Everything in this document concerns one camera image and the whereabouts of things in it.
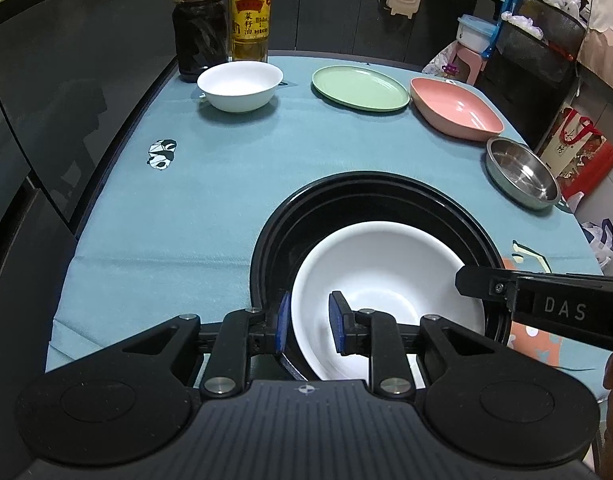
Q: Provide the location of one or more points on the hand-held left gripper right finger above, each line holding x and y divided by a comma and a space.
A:
336, 322

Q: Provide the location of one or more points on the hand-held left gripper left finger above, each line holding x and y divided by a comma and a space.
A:
283, 321

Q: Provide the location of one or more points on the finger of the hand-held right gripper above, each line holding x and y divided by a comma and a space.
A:
479, 282

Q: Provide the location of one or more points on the large white bowl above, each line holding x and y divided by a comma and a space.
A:
386, 270

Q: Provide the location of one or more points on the large black bowl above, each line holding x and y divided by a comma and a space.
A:
286, 220

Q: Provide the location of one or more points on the stainless steel bowl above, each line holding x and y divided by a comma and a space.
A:
524, 172

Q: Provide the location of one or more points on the pink square bowl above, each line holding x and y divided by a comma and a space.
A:
456, 107

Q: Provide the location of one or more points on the green plate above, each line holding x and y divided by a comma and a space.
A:
359, 86

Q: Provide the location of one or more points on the white patterned plastic bag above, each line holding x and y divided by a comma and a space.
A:
600, 242

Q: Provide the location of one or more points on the blue printed tablecloth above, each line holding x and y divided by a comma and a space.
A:
186, 210

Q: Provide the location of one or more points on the red paper bag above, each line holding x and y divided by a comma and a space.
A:
581, 155

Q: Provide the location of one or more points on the black mesh chair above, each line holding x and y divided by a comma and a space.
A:
536, 70

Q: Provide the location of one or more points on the pink plastic stool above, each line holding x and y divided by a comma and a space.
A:
466, 62

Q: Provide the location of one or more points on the clear plastic bag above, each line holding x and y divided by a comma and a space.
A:
439, 62

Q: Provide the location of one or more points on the small white bowl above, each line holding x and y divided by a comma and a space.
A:
239, 85

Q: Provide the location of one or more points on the blue brush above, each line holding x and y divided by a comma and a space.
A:
492, 40

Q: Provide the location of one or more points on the white container blue lid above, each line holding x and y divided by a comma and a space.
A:
474, 35

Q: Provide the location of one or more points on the dark vinegar bottle green label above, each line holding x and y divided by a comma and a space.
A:
199, 35

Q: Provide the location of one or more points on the kitchen counter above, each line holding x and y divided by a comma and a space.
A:
346, 10

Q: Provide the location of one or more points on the yellow oil bottle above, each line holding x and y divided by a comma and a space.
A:
250, 15

